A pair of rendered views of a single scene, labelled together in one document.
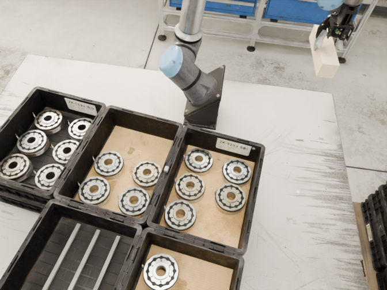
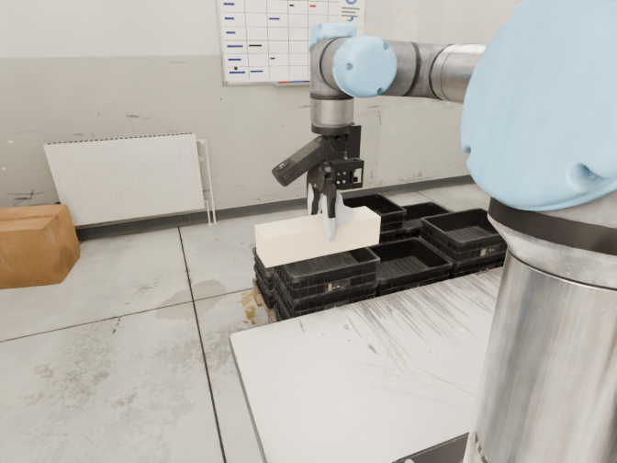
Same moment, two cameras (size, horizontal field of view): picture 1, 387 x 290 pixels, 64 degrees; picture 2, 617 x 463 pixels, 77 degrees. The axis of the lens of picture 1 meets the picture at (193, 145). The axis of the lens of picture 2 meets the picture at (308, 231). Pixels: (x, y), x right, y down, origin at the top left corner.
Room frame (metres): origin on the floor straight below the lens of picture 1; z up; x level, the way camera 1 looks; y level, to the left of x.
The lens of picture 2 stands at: (1.33, 0.15, 1.41)
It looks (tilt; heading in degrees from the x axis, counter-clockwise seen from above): 26 degrees down; 246
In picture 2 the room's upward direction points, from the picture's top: straight up
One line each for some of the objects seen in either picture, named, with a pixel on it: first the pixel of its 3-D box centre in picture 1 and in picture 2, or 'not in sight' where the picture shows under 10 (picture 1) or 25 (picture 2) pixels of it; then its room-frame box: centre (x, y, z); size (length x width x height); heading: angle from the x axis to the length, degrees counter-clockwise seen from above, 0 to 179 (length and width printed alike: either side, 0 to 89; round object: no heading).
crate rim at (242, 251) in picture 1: (211, 183); not in sight; (0.49, -0.07, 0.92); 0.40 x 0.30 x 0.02; 168
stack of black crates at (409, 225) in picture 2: not in sight; (416, 239); (-0.15, -1.51, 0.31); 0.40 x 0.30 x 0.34; 177
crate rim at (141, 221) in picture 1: (124, 159); not in sight; (0.55, 0.23, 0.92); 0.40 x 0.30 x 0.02; 168
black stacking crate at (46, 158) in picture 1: (48, 144); not in sight; (0.61, 0.52, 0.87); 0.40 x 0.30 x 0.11; 168
